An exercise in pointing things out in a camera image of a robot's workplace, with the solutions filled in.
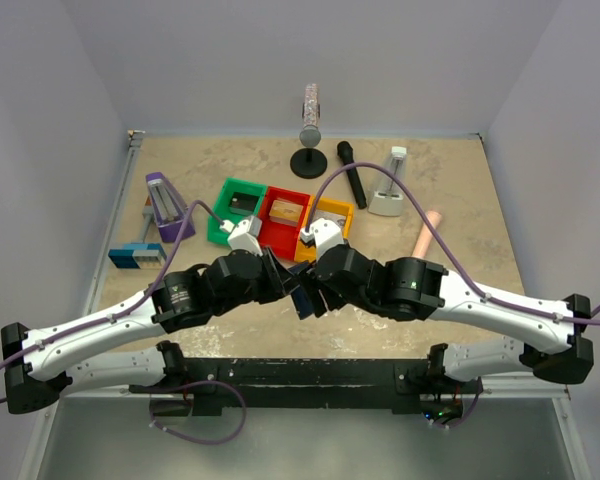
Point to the purple metronome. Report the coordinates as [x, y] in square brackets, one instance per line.
[168, 205]

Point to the black card stack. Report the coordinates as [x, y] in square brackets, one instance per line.
[243, 204]

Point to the pink microphone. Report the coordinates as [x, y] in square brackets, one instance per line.
[425, 236]

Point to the silver card stack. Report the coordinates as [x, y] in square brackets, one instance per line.
[339, 220]

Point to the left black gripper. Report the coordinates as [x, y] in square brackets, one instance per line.
[281, 280]

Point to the green plastic bin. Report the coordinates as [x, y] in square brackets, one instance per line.
[230, 186]

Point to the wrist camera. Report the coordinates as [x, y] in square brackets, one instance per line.
[323, 234]
[244, 235]

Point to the yellow plastic bin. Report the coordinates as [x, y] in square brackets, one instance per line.
[303, 253]

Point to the blue grey block toy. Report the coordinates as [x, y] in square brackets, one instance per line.
[139, 254]

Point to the white metronome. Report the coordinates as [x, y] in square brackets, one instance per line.
[386, 198]

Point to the black microphone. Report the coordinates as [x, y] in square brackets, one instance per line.
[346, 155]

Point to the red plastic bin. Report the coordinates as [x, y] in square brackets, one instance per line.
[282, 235]

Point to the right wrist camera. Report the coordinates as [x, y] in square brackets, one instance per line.
[323, 234]

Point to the blue leather card holder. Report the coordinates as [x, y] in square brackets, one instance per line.
[302, 303]

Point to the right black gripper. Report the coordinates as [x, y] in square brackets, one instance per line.
[313, 283]

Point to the aluminium frame rail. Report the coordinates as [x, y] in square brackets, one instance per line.
[136, 139]

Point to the black round microphone stand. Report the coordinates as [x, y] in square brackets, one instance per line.
[308, 163]

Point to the glitter microphone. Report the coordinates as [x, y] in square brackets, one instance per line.
[310, 135]

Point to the orange card stack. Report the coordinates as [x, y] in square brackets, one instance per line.
[285, 212]

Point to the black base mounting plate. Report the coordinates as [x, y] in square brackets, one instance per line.
[397, 385]

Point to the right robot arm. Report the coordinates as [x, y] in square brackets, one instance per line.
[543, 337]

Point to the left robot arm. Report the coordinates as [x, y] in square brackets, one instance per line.
[38, 360]

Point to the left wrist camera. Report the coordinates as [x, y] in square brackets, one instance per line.
[244, 235]

